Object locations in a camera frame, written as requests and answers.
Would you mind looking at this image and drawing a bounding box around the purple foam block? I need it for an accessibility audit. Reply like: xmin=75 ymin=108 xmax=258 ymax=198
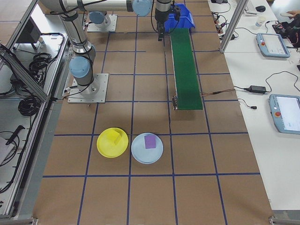
xmin=144 ymin=135 xmax=157 ymax=150

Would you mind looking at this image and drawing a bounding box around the yellow foam block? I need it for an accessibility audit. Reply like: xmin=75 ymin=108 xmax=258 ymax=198
xmin=106 ymin=130 xmax=122 ymax=145

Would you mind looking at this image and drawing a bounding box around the light blue plate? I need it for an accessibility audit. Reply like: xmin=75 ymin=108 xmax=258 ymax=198
xmin=130 ymin=132 xmax=164 ymax=165

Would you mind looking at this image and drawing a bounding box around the yellow plate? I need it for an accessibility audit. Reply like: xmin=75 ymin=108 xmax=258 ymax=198
xmin=97 ymin=127 xmax=129 ymax=158

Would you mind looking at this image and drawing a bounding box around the bystander hand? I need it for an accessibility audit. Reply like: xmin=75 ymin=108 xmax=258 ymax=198
xmin=286 ymin=10 xmax=300 ymax=20

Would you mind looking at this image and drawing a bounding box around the blue plastic storage bin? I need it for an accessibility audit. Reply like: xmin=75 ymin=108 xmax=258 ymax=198
xmin=164 ymin=3 xmax=195 ymax=33

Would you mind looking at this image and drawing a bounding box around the green conveyor belt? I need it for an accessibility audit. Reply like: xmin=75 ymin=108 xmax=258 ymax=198
xmin=169 ymin=28 xmax=204 ymax=112

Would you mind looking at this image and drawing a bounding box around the white paper cup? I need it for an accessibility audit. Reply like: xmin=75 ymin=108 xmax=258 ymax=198
xmin=255 ymin=16 xmax=267 ymax=28

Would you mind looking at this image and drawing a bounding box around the black power adapter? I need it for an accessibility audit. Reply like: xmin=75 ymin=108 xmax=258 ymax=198
xmin=243 ymin=85 xmax=268 ymax=94

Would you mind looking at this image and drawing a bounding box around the light blue teach pendant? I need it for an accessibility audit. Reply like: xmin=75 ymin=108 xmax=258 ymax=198
xmin=268 ymin=93 xmax=300 ymax=135
xmin=255 ymin=32 xmax=291 ymax=59

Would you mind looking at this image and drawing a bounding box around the black mat with circuit board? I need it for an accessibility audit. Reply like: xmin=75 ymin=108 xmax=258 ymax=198
xmin=273 ymin=20 xmax=300 ymax=49

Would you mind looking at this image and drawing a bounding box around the black handheld tool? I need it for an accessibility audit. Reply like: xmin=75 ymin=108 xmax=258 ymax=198
xmin=5 ymin=125 xmax=26 ymax=146

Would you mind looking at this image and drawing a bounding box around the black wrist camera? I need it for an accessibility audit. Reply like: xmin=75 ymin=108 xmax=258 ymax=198
xmin=172 ymin=5 xmax=183 ymax=21

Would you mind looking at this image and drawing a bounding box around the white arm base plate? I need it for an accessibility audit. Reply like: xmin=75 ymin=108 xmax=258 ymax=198
xmin=86 ymin=14 xmax=118 ymax=33
xmin=67 ymin=73 xmax=110 ymax=104

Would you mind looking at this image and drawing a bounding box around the aluminium camera post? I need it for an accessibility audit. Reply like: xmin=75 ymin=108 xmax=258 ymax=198
xmin=219 ymin=0 xmax=249 ymax=54

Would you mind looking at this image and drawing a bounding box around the red conveyor cable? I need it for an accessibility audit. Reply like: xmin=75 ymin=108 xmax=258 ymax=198
xmin=201 ymin=88 xmax=236 ymax=97

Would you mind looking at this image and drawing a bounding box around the loose black plug cable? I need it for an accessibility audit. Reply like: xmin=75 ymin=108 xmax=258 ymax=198
xmin=238 ymin=98 xmax=258 ymax=110

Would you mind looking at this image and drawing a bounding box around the black cable coil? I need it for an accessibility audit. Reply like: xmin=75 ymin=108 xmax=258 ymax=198
xmin=18 ymin=95 xmax=41 ymax=117
xmin=29 ymin=52 xmax=59 ymax=76

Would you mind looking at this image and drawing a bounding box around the black box in frame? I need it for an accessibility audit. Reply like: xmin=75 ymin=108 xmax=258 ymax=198
xmin=15 ymin=16 xmax=42 ymax=50

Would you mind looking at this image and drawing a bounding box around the V-shaped metal bar frame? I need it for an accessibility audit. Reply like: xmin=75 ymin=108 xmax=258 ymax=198
xmin=0 ymin=0 xmax=71 ymax=218

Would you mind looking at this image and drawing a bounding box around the aluminium frame bar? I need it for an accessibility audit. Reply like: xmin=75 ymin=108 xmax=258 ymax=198
xmin=0 ymin=217 xmax=38 ymax=225
xmin=268 ymin=214 xmax=300 ymax=225

